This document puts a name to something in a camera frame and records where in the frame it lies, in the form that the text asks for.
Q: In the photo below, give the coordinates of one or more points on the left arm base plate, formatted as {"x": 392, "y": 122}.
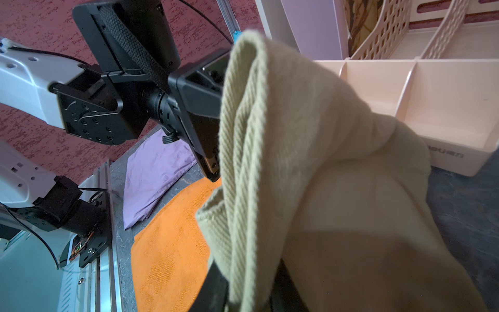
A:
{"x": 92, "y": 224}

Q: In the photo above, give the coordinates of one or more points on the orange cloth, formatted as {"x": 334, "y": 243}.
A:
{"x": 169, "y": 258}

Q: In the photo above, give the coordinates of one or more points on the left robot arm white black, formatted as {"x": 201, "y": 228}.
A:
{"x": 138, "y": 77}

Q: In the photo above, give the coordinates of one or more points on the beige desk file organizer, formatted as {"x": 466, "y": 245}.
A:
{"x": 432, "y": 65}

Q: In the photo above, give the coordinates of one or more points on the lilac paper folder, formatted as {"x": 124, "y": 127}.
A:
{"x": 319, "y": 28}

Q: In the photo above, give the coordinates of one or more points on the beige long pants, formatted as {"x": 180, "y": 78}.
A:
{"x": 314, "y": 180}

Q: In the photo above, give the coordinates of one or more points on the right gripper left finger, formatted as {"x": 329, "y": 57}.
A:
{"x": 213, "y": 293}

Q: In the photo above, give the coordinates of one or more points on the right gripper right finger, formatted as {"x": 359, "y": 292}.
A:
{"x": 284, "y": 296}

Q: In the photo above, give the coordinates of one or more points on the left aluminium corner post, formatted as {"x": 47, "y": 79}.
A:
{"x": 229, "y": 17}

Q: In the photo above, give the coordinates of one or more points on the folded purple shorts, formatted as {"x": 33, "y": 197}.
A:
{"x": 151, "y": 170}

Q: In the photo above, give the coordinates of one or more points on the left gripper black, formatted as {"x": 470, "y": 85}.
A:
{"x": 190, "y": 110}

